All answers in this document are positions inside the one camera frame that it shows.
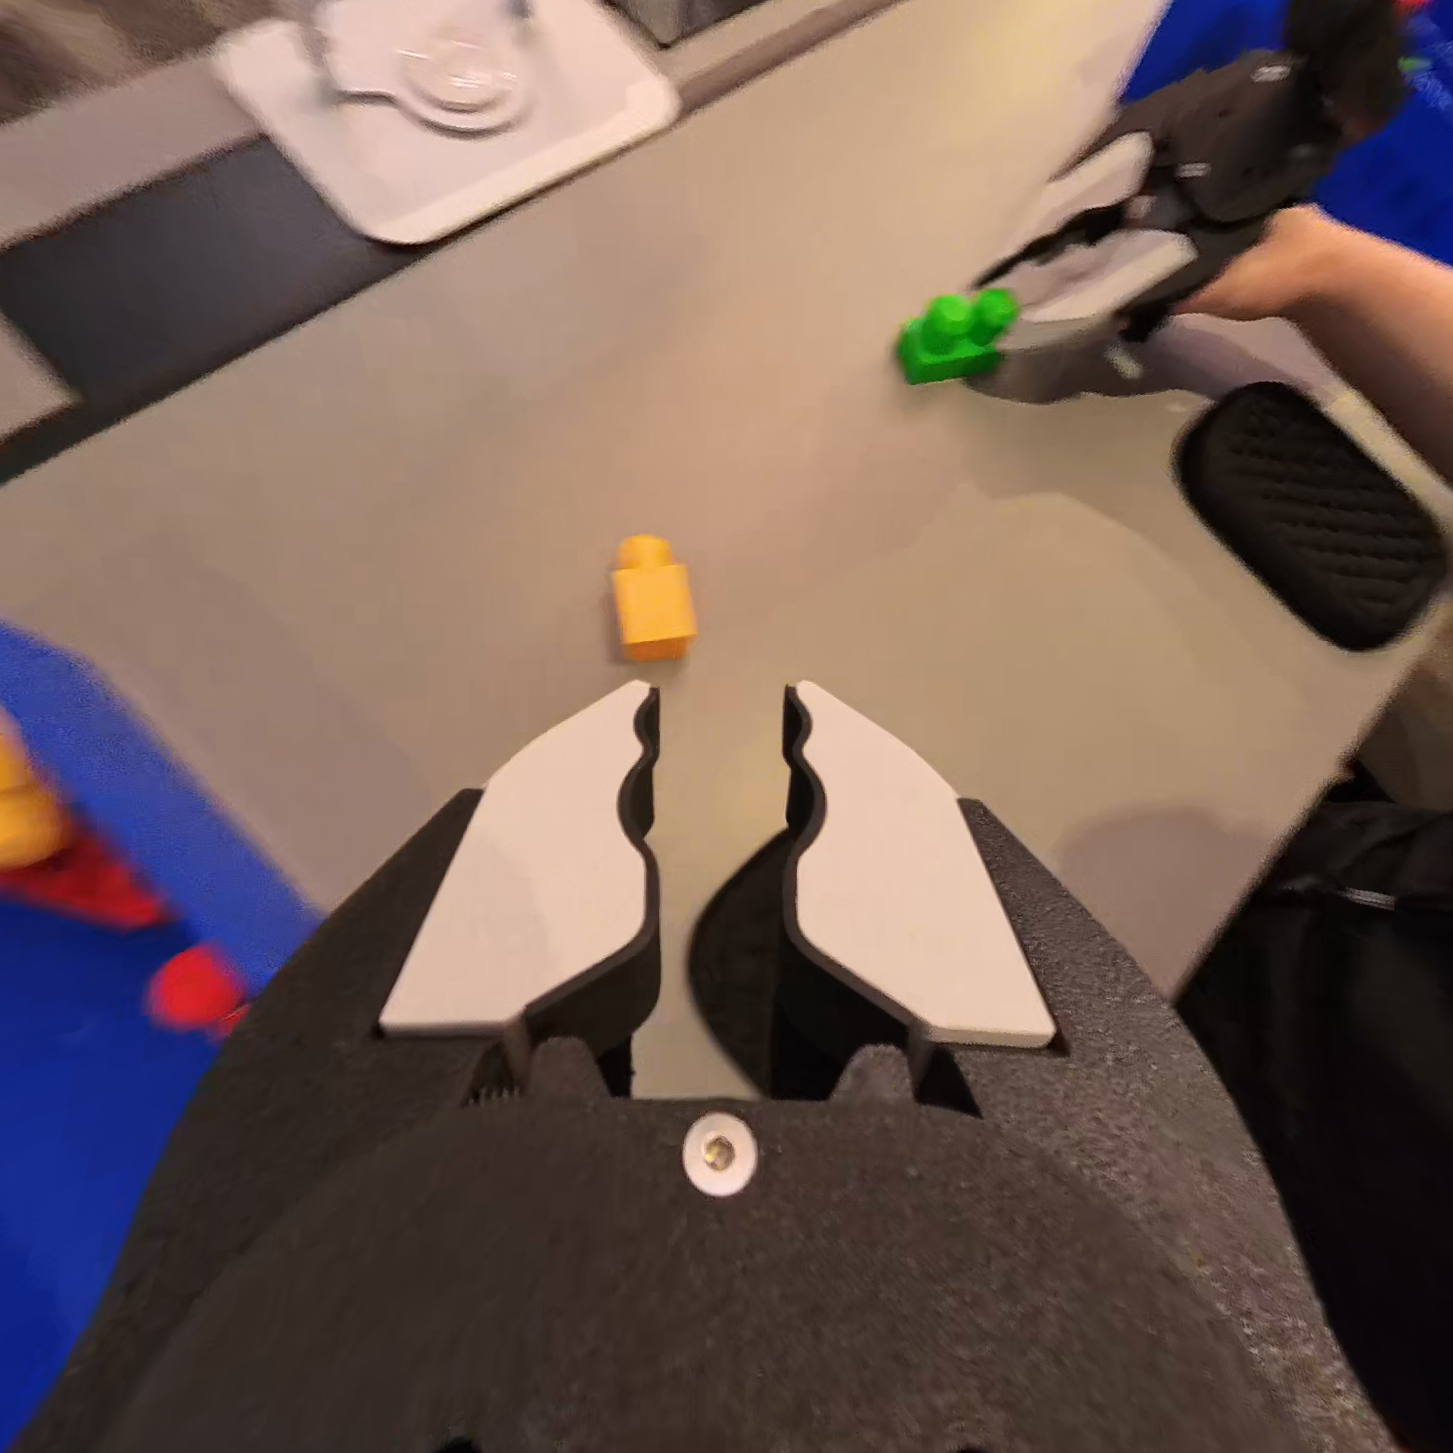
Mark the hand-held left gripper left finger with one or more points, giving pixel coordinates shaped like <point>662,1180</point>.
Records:
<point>532,896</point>

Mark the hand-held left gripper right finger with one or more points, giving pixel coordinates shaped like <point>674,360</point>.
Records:
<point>908,896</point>

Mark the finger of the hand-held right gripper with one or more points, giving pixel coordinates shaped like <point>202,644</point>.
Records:
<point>1095,187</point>
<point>1100,284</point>

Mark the small green block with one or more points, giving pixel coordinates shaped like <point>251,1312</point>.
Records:
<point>948,341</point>

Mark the orange one-stud block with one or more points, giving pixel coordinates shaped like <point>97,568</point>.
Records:
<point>652,608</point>

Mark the blue plastic bin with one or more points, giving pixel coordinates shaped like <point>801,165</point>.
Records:
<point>102,1135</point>
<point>1384,182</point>

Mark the grey desk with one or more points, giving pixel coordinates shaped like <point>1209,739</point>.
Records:
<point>794,454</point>

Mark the black desk inlay panel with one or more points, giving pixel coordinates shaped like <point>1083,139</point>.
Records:
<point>192,272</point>

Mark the person's right hand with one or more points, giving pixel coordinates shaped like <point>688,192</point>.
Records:
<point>1294,267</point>

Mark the red block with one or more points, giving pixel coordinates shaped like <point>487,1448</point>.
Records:
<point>79,891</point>
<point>195,990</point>

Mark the person's black jacket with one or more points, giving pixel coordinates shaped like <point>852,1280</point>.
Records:
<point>1339,1078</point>

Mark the yellow block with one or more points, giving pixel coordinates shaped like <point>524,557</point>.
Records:
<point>22,806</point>

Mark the white document stand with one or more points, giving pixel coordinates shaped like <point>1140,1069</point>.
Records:
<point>453,125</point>

